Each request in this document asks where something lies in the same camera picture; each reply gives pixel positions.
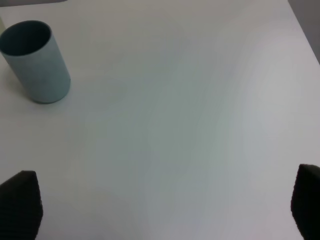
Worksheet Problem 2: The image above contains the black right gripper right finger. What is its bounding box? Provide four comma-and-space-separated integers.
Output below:
290, 164, 320, 240

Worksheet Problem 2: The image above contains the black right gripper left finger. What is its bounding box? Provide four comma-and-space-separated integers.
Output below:
0, 170, 43, 240

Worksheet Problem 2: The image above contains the teal blue tall cup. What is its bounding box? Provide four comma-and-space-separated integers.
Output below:
0, 20, 71, 104

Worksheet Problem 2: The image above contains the pale green tall cup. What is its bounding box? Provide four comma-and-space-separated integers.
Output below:
0, 17, 6, 35

